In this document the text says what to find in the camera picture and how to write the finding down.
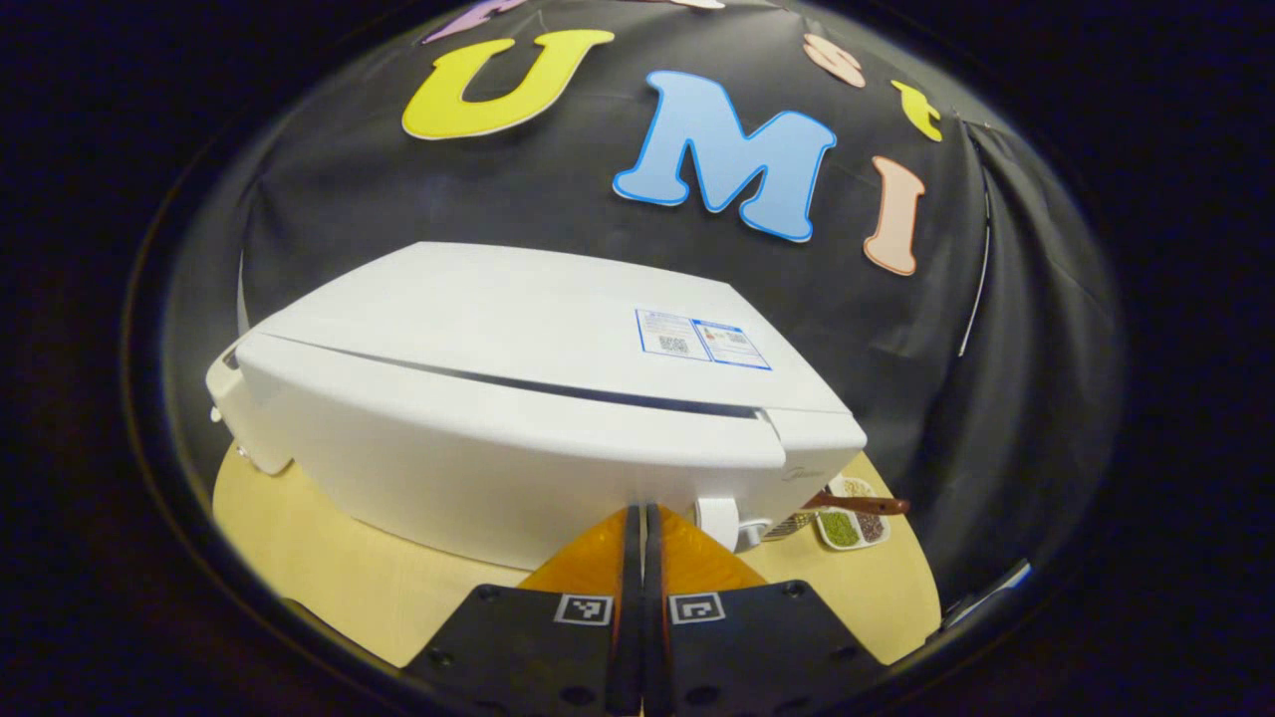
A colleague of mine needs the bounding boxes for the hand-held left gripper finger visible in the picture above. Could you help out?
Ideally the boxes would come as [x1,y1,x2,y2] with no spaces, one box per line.
[401,504,642,717]
[644,503,890,717]

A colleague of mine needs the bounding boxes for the white microwave oven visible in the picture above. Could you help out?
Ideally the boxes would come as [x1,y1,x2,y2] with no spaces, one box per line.
[204,240,870,574]

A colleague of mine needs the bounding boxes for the white compartment dish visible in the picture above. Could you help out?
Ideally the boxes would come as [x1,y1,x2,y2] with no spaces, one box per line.
[814,475,893,552]

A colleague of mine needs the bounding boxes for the brown wooden spoon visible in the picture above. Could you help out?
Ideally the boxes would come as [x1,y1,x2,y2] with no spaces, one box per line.
[800,490,911,518]

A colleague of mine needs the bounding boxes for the black backdrop cloth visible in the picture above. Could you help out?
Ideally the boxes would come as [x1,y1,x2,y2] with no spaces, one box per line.
[164,0,1127,638]

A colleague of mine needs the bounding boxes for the metal wire basket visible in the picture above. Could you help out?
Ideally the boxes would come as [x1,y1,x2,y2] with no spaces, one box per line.
[759,510,820,545]

